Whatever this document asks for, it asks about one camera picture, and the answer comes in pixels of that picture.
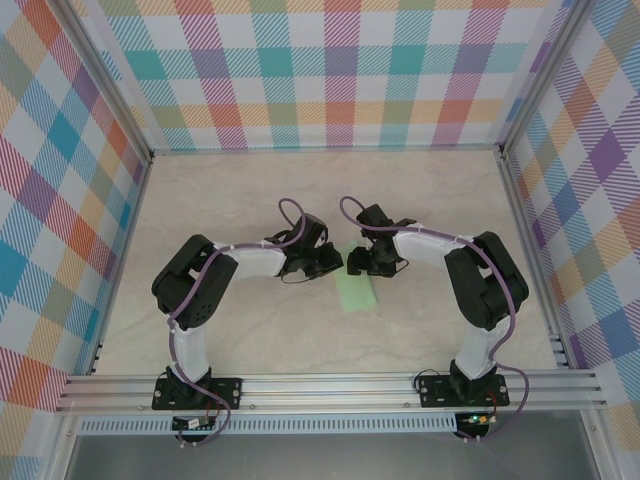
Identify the wide aluminium mounting rail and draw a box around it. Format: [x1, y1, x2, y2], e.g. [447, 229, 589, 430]
[53, 369, 609, 414]

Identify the grey metal sheet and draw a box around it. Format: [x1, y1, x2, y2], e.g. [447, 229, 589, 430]
[64, 432, 601, 480]

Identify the small black circuit board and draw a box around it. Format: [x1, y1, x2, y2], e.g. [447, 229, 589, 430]
[171, 417, 216, 432]

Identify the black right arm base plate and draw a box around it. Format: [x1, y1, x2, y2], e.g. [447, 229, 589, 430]
[418, 374, 510, 409]

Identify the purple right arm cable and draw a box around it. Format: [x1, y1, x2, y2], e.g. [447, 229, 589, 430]
[339, 195, 531, 445]

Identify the thin aluminium wall rail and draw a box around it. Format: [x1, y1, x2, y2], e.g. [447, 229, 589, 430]
[149, 144, 506, 157]

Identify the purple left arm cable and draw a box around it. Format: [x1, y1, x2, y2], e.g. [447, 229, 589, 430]
[167, 198, 307, 448]

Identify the slotted grey cable strip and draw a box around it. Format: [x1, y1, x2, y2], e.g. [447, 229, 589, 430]
[78, 418, 459, 435]

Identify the thin black left gripper wire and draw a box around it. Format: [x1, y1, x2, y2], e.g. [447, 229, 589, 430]
[279, 267, 324, 287]

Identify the aluminium side rail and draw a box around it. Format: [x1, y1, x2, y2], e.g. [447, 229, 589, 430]
[497, 149, 574, 371]
[89, 154, 154, 376]

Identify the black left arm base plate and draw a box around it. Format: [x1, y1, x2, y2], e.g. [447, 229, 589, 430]
[152, 375, 245, 412]

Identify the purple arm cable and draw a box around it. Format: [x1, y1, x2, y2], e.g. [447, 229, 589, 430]
[339, 195, 531, 445]
[167, 198, 307, 448]

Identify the aluminium corner post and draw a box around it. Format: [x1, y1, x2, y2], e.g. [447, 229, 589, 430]
[49, 0, 154, 166]
[499, 0, 599, 156]

